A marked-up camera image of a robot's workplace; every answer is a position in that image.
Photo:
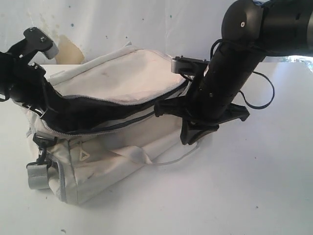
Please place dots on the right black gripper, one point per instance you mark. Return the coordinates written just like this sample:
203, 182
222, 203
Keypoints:
208, 101

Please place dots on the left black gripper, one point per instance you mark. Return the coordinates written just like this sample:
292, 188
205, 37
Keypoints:
25, 84

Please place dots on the white fabric duffel bag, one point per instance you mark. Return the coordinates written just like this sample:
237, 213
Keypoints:
115, 131

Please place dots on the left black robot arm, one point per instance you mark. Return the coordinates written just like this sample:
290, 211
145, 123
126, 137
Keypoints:
27, 86

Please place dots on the right silver black robot arm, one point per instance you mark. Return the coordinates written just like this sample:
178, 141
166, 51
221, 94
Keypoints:
251, 31

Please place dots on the black plastic strap clip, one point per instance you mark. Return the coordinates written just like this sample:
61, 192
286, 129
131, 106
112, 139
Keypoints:
43, 142

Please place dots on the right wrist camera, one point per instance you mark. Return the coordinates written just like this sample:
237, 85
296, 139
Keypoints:
188, 66

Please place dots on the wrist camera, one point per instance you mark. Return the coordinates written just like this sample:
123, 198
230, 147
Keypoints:
188, 66
38, 40

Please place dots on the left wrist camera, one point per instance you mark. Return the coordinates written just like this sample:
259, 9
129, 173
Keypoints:
38, 40

